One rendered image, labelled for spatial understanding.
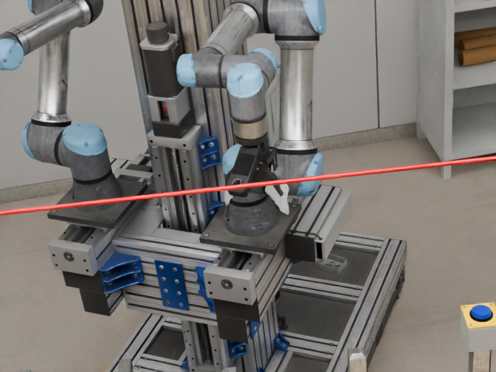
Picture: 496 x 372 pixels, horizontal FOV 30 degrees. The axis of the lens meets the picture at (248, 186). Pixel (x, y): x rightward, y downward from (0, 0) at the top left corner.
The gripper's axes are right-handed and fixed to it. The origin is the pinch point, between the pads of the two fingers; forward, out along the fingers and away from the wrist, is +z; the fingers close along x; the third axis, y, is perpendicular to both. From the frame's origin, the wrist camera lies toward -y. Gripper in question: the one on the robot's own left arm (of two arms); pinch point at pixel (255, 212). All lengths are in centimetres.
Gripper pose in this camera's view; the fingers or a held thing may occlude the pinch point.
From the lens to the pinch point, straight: 212.3
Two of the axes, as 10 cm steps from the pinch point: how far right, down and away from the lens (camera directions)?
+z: 1.0, 8.4, 5.4
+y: 3.7, -5.4, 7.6
